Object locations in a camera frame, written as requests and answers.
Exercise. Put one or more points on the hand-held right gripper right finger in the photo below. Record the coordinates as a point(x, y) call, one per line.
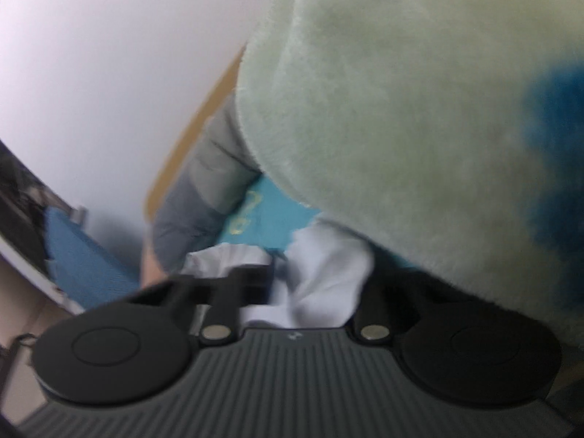
point(368, 308)

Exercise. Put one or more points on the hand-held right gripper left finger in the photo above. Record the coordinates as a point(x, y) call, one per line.
point(248, 285)

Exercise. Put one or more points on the white cloth garment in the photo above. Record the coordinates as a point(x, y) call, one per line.
point(324, 273)

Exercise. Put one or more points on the pale green fluffy sweater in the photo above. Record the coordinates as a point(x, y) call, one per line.
point(388, 100)

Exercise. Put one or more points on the teal cloth yellow print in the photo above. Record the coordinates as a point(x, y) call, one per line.
point(273, 219)

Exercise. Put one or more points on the grey padded jacket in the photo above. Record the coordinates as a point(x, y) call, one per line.
point(200, 191)

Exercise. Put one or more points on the blue knitted cloth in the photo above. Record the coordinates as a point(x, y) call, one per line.
point(86, 260)

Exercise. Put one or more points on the wooden board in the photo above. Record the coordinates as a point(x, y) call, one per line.
point(196, 121)

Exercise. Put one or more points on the dark framed panel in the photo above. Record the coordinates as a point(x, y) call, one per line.
point(20, 210)

